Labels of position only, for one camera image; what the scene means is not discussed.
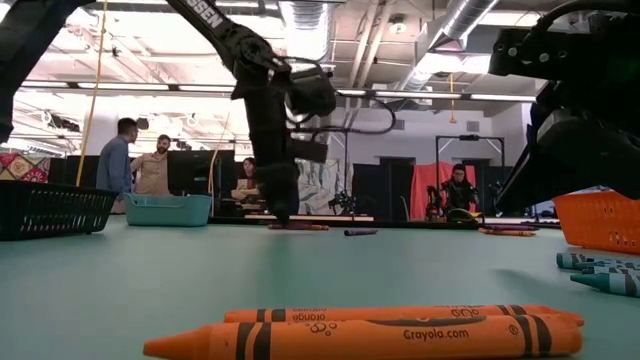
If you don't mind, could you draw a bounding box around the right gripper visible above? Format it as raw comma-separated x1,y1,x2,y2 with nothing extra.
493,74,640,217

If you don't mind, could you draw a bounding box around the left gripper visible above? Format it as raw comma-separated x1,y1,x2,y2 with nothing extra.
243,91,331,226

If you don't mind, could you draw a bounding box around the person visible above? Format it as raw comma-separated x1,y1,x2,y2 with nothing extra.
439,162,480,214
95,117,139,196
130,133,172,197
230,156,266,204

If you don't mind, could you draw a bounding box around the black partition panel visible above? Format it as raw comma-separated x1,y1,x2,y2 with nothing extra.
352,157,416,222
48,155,99,189
475,165,521,217

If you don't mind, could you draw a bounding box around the white leaf-patterned cloth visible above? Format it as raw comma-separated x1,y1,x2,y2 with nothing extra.
298,158,354,216

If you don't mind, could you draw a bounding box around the orange plastic basket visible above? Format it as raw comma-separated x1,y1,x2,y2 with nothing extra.
551,187,640,256

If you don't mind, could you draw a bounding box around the yellow hanging pendant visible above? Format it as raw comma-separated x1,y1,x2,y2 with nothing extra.
448,72,459,125

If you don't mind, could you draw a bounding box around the orange hanging cloth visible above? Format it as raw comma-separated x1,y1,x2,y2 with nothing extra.
409,161,477,221

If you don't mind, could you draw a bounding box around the teal plastic basket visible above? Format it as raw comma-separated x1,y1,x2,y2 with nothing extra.
121,192,214,228

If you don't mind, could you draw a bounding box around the teal table mat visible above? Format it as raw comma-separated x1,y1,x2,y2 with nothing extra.
0,214,640,360

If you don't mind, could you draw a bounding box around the black plastic basket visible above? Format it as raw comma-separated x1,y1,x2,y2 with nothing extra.
0,180,117,242

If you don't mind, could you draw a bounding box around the colourful patterned quilt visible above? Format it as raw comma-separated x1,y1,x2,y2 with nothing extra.
0,152,51,184

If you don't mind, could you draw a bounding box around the yellow hanging cord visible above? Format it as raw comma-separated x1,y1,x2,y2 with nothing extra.
207,109,234,196

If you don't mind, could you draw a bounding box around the black metal frame stand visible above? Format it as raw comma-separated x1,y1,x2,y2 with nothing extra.
434,133,506,217

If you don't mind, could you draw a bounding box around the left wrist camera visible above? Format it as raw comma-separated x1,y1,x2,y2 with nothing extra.
284,66,338,121

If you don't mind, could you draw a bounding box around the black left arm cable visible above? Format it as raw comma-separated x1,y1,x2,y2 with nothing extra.
294,97,398,137

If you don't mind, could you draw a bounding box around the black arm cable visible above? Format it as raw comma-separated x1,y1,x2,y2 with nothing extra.
528,0,640,37
294,97,398,137

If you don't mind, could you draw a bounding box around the silver round ceiling duct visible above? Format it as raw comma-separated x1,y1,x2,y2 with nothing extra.
278,0,335,69
399,0,501,104

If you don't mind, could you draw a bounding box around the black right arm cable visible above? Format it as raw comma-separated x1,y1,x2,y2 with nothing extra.
528,0,640,37

